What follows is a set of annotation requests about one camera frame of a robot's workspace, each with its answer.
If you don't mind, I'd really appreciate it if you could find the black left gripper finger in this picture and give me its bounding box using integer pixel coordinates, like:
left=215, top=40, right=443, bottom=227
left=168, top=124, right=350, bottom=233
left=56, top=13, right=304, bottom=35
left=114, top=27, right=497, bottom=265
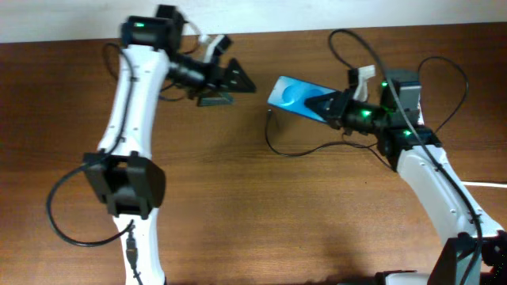
left=223, top=59, right=257, bottom=93
left=197, top=93, right=234, bottom=107

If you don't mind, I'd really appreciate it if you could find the blue Galaxy smartphone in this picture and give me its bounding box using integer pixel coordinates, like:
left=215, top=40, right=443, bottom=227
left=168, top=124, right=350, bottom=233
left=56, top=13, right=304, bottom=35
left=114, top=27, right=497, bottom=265
left=267, top=76, right=335, bottom=123

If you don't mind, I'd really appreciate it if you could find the black charging cable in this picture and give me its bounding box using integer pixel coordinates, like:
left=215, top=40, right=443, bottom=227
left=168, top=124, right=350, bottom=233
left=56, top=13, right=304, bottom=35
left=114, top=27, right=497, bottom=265
left=264, top=55, right=471, bottom=171

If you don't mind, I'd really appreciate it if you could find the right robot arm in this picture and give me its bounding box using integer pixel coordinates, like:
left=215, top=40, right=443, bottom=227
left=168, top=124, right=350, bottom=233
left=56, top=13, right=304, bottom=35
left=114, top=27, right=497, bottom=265
left=304, top=70, right=506, bottom=285

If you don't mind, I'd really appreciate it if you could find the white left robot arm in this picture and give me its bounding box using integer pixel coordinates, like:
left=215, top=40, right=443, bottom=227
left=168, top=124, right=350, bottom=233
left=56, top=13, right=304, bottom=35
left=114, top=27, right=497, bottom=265
left=83, top=5, right=256, bottom=284

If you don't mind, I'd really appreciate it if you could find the white power strip cord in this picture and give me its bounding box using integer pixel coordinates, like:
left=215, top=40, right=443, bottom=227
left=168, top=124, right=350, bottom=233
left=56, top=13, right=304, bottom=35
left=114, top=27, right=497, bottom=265
left=461, top=180, right=507, bottom=189

